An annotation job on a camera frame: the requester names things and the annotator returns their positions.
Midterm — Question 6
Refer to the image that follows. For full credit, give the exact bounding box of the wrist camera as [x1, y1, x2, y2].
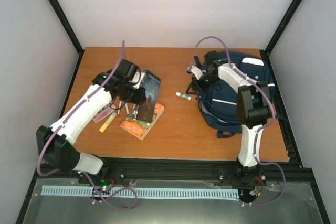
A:
[186, 65, 203, 80]
[131, 71, 146, 89]

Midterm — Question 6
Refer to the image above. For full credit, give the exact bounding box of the light blue slotted cable duct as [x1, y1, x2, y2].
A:
[40, 185, 239, 201]

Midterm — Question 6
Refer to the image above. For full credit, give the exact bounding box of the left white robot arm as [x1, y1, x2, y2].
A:
[36, 59, 146, 184]

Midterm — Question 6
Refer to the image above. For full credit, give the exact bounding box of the left black frame post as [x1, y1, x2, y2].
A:
[33, 0, 84, 55]

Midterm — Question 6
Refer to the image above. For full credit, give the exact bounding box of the black frame post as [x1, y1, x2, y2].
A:
[264, 0, 320, 54]
[33, 0, 84, 55]

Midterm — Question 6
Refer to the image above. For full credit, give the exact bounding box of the pink illustrated paperback book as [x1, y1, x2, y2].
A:
[92, 106, 114, 123]

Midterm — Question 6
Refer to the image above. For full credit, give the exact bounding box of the right black frame post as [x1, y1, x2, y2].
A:
[264, 0, 320, 54]

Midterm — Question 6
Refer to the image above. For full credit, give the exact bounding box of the orange treehouse paperback book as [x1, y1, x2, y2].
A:
[120, 103, 164, 140]

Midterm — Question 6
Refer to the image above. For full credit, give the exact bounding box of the purple capped marker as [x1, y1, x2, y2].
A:
[124, 103, 130, 116]

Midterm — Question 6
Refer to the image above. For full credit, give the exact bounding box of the yellow highlighter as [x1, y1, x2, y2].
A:
[99, 112, 117, 133]

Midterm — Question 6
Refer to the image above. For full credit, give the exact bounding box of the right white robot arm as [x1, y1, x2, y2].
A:
[186, 50, 276, 185]

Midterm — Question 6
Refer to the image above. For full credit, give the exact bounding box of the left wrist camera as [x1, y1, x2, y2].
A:
[131, 71, 146, 89]

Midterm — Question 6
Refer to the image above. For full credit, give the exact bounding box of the red capped marker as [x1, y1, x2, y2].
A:
[117, 100, 122, 116]

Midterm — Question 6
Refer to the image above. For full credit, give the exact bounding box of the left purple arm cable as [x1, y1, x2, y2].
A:
[36, 40, 139, 210]

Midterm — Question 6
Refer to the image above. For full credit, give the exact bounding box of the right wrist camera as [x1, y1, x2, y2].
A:
[186, 65, 203, 80]

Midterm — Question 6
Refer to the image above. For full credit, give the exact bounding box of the white green glue stick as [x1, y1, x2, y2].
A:
[176, 92, 192, 101]

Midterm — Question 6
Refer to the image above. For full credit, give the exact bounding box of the black aluminium frame base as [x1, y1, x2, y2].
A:
[15, 49, 331, 224]

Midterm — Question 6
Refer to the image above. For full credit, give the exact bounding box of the navy blue student backpack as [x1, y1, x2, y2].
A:
[198, 51, 276, 138]

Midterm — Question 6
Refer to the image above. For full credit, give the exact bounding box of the dark fantasy paperback book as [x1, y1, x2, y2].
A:
[136, 69, 161, 123]

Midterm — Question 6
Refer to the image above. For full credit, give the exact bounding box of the teal capped marker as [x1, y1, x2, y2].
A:
[132, 104, 139, 120]

